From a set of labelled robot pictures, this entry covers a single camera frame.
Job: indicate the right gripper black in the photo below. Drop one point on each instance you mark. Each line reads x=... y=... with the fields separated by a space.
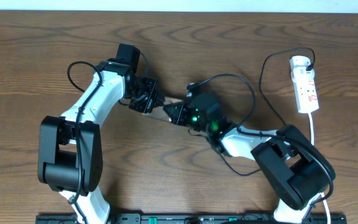
x=178 y=118

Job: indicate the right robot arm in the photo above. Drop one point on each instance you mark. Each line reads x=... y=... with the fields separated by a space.
x=296 y=170

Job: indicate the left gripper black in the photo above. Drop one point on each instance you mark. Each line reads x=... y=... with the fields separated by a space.
x=151 y=101

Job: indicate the white power strip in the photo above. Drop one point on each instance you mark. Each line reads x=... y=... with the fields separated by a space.
x=306 y=96

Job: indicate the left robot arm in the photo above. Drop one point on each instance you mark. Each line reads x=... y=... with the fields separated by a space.
x=70 y=158

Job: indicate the Galaxy smartphone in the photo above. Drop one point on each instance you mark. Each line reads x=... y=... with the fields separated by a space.
x=159 y=113

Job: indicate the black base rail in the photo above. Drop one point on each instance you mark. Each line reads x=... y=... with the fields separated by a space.
x=136 y=218

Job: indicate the white charger adapter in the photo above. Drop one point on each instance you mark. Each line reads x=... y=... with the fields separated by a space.
x=300 y=69

